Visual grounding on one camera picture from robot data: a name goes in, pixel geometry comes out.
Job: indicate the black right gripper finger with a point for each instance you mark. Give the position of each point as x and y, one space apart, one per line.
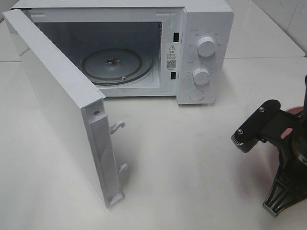
289 188

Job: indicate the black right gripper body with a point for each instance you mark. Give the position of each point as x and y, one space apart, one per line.
294 147

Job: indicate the pink round plate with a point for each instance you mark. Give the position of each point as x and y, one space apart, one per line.
296 112

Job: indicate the round white door release button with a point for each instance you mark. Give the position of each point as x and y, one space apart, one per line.
197 95

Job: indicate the white microwave door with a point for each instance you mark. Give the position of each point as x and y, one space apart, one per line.
73 105

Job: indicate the white lower microwave knob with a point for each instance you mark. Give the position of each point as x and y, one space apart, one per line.
201 76

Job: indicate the white microwave knob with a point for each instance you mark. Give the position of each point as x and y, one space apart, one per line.
201 76
206 46

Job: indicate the white upper microwave knob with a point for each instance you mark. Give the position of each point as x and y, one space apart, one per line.
206 46

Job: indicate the white microwave oven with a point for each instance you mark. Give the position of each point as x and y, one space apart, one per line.
79 28

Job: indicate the white warning label sticker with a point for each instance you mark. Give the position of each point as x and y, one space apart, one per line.
171 54

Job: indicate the glass microwave turntable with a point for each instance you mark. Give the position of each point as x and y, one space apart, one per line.
115 66

